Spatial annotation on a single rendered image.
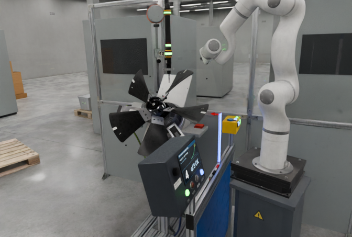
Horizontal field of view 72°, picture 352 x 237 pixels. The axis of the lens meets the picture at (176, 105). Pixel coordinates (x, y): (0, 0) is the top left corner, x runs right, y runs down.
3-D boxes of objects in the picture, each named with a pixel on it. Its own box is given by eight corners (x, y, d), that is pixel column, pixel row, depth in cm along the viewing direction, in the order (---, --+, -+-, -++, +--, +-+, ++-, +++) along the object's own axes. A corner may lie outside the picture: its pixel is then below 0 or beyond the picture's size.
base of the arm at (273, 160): (297, 165, 122) (302, 130, 118) (286, 180, 108) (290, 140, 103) (260, 154, 134) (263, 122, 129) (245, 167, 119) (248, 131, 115)
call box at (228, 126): (227, 127, 190) (227, 114, 188) (240, 129, 186) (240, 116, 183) (221, 134, 176) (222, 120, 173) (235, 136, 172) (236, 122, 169)
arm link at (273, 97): (294, 131, 116) (299, 81, 111) (275, 139, 104) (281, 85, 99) (270, 125, 125) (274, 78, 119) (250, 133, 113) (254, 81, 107)
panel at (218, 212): (227, 227, 203) (229, 154, 187) (229, 227, 202) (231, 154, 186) (191, 328, 130) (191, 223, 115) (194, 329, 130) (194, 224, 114)
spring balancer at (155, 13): (146, 23, 221) (147, 23, 214) (145, 4, 217) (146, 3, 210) (164, 23, 224) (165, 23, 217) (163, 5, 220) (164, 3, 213)
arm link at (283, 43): (261, 106, 115) (277, 101, 125) (286, 110, 106) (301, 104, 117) (268, -8, 104) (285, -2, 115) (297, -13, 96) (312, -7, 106)
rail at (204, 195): (229, 151, 191) (229, 142, 189) (234, 152, 189) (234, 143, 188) (185, 228, 112) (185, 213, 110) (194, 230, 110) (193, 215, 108)
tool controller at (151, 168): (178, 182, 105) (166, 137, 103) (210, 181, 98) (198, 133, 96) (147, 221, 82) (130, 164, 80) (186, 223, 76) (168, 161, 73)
